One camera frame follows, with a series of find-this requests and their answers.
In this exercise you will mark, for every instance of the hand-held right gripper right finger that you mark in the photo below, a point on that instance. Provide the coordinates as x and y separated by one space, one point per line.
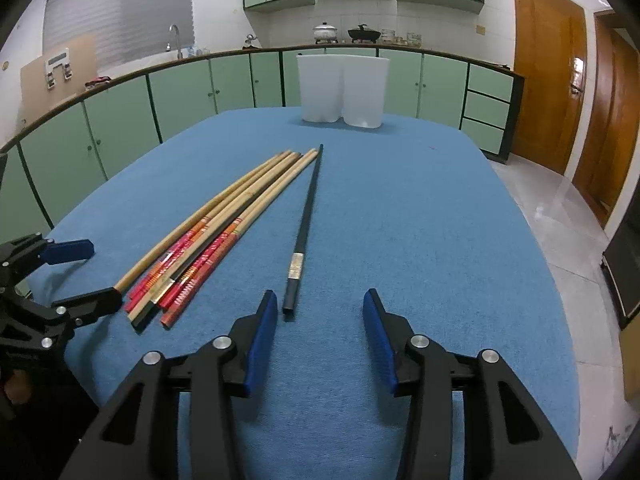
380 340

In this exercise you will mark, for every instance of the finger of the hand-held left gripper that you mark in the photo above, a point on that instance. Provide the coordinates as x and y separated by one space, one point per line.
95 301
70 251

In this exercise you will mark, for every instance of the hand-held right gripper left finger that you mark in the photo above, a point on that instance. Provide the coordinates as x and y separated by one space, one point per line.
262 340

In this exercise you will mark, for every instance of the white plastic chopstick holder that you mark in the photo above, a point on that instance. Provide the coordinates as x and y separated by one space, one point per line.
325 90

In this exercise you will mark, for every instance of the person's left hand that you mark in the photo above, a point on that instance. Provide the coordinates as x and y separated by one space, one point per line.
17 386

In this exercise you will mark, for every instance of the blue tablecloth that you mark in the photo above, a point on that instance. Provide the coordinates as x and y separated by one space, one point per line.
425 240

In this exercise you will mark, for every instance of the green lower kitchen cabinets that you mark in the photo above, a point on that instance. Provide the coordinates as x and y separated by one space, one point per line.
120 120

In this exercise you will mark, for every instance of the red item on counter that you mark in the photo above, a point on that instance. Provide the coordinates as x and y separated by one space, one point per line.
97 82

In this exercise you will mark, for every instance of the cardboard sheet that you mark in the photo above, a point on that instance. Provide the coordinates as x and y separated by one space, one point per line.
85 60

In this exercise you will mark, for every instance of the metal kitchen faucet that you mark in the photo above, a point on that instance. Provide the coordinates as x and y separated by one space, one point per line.
176 35

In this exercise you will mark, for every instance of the grey window blind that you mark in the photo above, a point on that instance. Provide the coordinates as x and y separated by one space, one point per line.
120 15

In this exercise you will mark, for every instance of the black cabinet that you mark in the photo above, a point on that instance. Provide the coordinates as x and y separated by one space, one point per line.
622 280

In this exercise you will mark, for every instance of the cardboard box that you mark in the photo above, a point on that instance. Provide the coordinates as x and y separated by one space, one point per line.
631 365

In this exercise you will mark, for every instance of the metal kettle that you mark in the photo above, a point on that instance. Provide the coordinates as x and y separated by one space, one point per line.
251 42

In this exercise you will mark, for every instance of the glass jar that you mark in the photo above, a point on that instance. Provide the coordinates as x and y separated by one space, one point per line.
413 38
390 36

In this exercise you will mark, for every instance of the black wok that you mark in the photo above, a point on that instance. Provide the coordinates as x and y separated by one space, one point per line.
364 34

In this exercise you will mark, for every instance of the white cooking pot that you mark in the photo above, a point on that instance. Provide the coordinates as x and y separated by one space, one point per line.
326 33

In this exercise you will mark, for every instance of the plain wooden door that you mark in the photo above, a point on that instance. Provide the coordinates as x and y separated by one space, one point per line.
615 125

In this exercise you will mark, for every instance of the white plastic bracket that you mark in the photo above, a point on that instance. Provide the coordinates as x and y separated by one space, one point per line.
57 60

